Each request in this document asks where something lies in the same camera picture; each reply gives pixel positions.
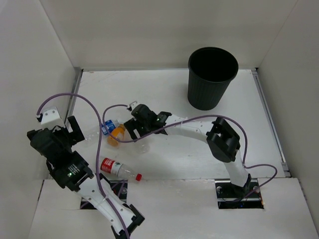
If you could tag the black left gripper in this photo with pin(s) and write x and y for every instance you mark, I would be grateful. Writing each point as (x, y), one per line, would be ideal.
(69, 130)

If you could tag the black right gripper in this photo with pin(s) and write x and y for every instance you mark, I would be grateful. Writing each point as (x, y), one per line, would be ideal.
(132, 124)

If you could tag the blue label clear bottle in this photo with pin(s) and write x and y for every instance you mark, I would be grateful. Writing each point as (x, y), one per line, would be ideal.
(92, 135)

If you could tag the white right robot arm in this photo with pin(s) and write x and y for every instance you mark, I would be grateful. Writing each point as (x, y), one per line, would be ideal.
(222, 139)

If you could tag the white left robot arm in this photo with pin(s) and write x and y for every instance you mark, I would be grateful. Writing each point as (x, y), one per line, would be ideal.
(70, 170)

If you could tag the black ribbed plastic bin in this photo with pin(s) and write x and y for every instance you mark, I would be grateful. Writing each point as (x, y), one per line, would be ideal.
(211, 70)

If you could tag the orange juice bottle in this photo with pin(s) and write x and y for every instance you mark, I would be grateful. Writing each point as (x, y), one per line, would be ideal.
(116, 136)

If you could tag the red label clear bottle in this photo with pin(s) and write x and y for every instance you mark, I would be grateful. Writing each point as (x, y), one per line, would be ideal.
(120, 170)

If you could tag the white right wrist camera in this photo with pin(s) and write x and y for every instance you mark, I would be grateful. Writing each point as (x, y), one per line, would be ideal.
(132, 105)

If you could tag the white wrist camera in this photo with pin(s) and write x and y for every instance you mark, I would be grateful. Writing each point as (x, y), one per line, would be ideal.
(49, 115)
(132, 105)

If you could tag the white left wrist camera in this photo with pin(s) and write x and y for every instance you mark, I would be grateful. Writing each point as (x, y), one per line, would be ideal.
(49, 115)

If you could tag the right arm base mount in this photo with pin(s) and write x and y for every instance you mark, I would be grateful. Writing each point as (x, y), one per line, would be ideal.
(230, 198)

